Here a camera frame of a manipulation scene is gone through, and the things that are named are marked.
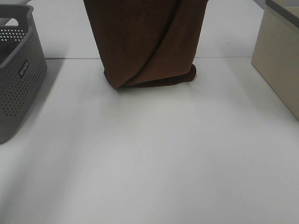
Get brown towel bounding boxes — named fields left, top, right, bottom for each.
left=84, top=0, right=208, bottom=89

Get grey perforated plastic basket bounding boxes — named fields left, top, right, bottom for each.
left=0, top=4, right=47, bottom=143

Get beige storage box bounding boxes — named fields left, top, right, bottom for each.
left=251, top=0, right=299, bottom=118

